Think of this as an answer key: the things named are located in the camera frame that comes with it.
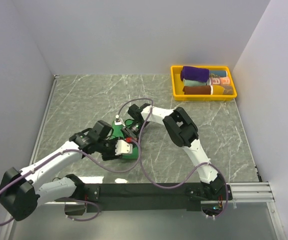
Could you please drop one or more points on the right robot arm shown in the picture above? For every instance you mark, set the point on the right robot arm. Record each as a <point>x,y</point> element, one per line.
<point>184,134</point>

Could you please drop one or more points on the rolled pink printed towel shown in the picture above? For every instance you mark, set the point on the rolled pink printed towel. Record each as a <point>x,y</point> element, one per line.
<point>221,81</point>

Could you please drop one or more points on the purple towel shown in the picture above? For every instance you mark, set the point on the purple towel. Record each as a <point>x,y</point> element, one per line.
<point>195,74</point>

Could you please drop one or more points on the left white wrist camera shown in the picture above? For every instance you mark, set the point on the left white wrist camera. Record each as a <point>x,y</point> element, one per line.
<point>123,148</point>

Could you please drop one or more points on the yellow plastic tray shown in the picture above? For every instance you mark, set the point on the yellow plastic tray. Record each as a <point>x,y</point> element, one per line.
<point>178,85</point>

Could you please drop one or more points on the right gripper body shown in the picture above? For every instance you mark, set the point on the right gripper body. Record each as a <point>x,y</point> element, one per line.
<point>134,129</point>

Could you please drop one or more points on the rolled brown towel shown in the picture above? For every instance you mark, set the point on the rolled brown towel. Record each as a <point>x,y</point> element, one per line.
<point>197,90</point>

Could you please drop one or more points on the rolled mint towel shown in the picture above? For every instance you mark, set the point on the rolled mint towel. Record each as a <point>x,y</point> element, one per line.
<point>193,83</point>

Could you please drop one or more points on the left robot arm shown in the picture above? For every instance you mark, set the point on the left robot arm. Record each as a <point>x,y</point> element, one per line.
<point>22,191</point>

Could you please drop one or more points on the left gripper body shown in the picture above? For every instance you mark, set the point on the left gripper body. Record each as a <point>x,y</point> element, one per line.
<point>107,147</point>

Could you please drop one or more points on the black base beam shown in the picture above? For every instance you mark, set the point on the black base beam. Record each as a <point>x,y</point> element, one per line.
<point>191,196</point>

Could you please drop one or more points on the aluminium rail frame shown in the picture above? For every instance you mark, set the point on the aluminium rail frame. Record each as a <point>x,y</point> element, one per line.
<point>76,102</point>

